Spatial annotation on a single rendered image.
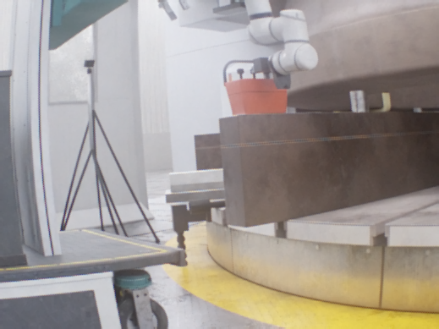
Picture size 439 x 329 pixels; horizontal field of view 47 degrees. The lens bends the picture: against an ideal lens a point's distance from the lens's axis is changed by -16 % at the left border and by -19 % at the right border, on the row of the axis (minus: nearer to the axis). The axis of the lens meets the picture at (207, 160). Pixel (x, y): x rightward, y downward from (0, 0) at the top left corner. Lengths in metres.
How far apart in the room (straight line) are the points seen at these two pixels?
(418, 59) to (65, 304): 1.64
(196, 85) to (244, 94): 5.23
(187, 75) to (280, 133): 5.33
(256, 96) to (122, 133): 3.29
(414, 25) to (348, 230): 0.94
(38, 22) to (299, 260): 1.28
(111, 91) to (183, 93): 2.32
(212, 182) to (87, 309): 1.93
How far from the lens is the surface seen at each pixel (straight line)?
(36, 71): 1.59
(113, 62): 5.25
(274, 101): 2.07
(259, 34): 1.95
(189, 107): 7.31
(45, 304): 1.41
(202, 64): 7.18
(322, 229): 1.95
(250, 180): 1.99
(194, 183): 3.24
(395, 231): 1.72
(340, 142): 2.23
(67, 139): 4.84
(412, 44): 2.28
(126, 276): 1.57
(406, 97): 5.66
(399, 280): 1.77
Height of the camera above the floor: 0.59
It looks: 1 degrees down
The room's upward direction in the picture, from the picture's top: 5 degrees counter-clockwise
